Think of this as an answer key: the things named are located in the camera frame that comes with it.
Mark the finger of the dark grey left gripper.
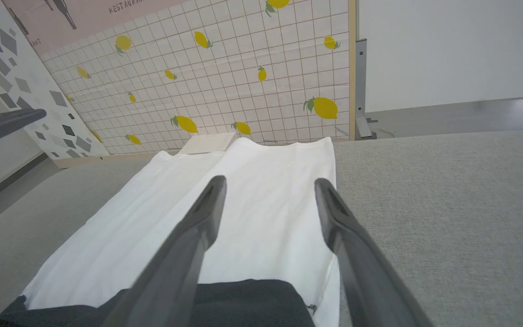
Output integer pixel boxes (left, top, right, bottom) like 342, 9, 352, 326
0, 108, 47, 153

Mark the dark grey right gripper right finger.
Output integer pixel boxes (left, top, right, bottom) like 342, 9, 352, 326
314, 177, 434, 327

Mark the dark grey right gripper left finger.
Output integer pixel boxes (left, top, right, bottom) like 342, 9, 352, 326
103, 175, 228, 327

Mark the black and white garment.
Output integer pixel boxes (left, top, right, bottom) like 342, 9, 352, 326
0, 136, 341, 327

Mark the grey diamond pattern panel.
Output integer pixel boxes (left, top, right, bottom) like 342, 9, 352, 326
0, 0, 110, 160

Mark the white rectangular box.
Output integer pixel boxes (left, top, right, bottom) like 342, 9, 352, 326
179, 132, 239, 155

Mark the pink restaurant poster panel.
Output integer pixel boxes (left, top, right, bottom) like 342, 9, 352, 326
0, 0, 189, 57

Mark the lemon print tile partition panel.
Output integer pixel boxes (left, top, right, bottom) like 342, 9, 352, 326
39, 0, 357, 157

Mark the grey metal stand post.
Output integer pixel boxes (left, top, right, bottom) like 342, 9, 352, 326
356, 39, 396, 140

